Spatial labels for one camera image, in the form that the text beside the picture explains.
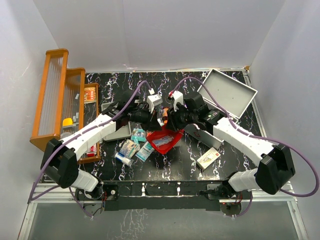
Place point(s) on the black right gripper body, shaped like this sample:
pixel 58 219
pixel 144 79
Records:
pixel 182 117

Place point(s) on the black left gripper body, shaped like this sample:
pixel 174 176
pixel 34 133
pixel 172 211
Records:
pixel 144 117

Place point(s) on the brown orange cap bottle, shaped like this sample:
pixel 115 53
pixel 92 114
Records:
pixel 165 115

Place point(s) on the clear packet with blue print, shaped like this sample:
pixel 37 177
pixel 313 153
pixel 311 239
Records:
pixel 162 141

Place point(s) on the red first aid pouch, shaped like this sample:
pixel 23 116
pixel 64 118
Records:
pixel 159 134

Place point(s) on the bandage packets stack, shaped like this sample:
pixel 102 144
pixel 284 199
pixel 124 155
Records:
pixel 129 148

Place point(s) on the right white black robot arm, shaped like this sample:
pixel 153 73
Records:
pixel 274 163

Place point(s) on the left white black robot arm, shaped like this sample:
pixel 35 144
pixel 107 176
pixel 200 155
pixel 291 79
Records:
pixel 60 159

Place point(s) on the white cardboard medicine box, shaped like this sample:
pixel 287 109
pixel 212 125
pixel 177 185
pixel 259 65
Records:
pixel 208 158

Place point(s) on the grey plastic medicine case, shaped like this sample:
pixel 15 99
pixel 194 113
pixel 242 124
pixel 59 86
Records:
pixel 233 95

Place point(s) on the blue white wrapper piece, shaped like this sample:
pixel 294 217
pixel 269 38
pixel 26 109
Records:
pixel 138 135

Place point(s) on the grey divided plastic tray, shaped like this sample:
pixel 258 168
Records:
pixel 122 133

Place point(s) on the white blue bandage roll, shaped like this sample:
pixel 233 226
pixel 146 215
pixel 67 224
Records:
pixel 123 159

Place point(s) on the red white box on shelf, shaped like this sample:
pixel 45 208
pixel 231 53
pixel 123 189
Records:
pixel 92 151

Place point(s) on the red patterned box on shelf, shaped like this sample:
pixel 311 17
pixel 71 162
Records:
pixel 90 95

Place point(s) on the yellow cap bottle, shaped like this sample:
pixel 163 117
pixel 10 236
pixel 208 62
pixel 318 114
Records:
pixel 67 122

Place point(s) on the orange wooden tiered shelf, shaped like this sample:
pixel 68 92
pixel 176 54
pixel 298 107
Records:
pixel 61 96

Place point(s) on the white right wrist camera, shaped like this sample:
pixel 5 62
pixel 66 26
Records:
pixel 177 98

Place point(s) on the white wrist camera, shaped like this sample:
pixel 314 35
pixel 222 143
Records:
pixel 153 101
pixel 177 98

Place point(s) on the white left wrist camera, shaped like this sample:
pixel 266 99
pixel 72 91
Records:
pixel 153 101

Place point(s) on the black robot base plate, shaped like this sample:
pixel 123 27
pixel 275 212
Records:
pixel 169 195

